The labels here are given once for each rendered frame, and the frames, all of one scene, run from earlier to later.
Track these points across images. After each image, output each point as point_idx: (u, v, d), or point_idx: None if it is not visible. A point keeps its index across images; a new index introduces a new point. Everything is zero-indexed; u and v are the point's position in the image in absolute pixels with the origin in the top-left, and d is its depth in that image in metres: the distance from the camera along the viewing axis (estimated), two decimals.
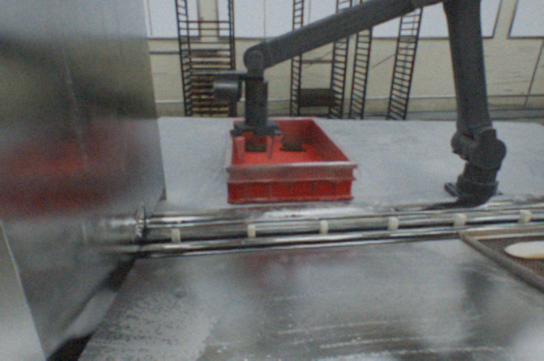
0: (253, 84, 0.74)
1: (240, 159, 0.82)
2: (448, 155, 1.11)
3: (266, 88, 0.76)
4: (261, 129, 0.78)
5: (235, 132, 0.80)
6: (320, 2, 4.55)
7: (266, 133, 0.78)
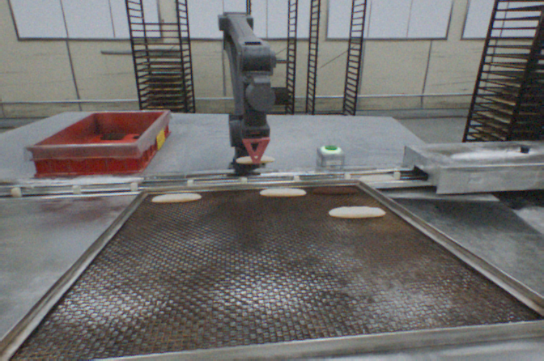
0: None
1: (255, 160, 0.81)
2: (272, 142, 1.30)
3: None
4: (269, 127, 0.79)
5: (253, 135, 0.78)
6: (277, 5, 4.73)
7: None
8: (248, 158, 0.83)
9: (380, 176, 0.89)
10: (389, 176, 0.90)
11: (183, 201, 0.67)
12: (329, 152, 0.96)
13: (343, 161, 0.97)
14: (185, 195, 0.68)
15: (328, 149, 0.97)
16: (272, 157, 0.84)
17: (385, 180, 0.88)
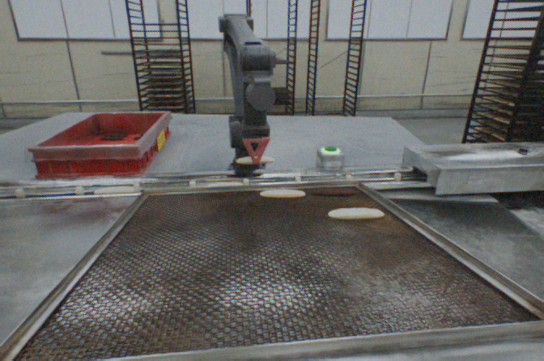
0: None
1: (255, 160, 0.81)
2: (272, 143, 1.30)
3: None
4: None
5: (253, 135, 0.78)
6: (277, 6, 4.74)
7: None
8: (106, 188, 0.83)
9: (230, 183, 0.86)
10: (239, 183, 0.86)
11: (261, 163, 0.82)
12: (329, 153, 0.97)
13: (343, 162, 0.97)
14: (263, 158, 0.83)
15: (328, 150, 0.97)
16: (133, 188, 0.84)
17: None
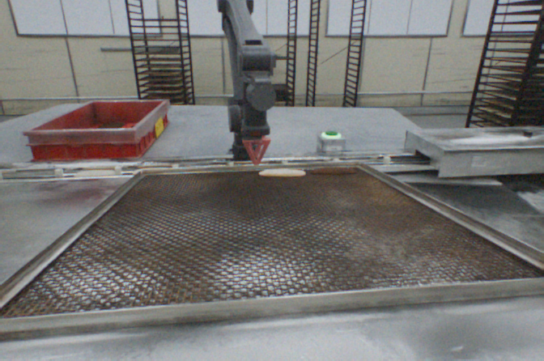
0: None
1: (255, 153, 0.87)
2: (272, 132, 1.28)
3: None
4: (241, 125, 0.81)
5: None
6: (277, 2, 4.72)
7: None
8: None
9: (101, 171, 0.81)
10: (111, 171, 0.81)
11: None
12: (329, 138, 0.95)
13: (344, 146, 0.95)
14: None
15: (329, 134, 0.96)
16: None
17: (99, 175, 0.79)
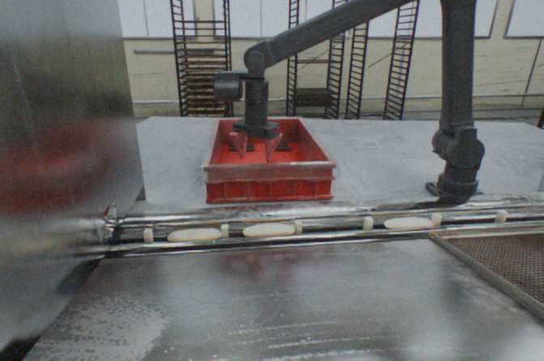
0: (253, 84, 0.74)
1: (241, 155, 0.85)
2: (434, 155, 1.11)
3: (266, 88, 0.76)
4: (251, 129, 0.77)
5: None
6: (316, 2, 4.54)
7: (256, 134, 0.77)
8: None
9: (201, 231, 0.61)
10: (215, 230, 0.61)
11: (278, 236, 0.61)
12: None
13: None
14: (279, 229, 0.61)
15: None
16: None
17: (203, 238, 0.59)
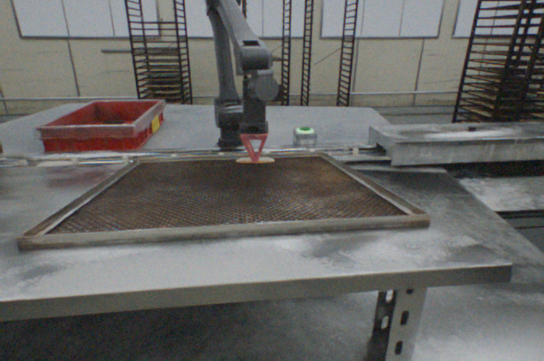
0: None
1: (257, 155, 0.86)
2: None
3: None
4: None
5: None
6: (272, 4, 4.86)
7: None
8: None
9: None
10: None
11: None
12: (303, 133, 1.09)
13: (316, 140, 1.09)
14: None
15: (302, 129, 1.10)
16: None
17: None
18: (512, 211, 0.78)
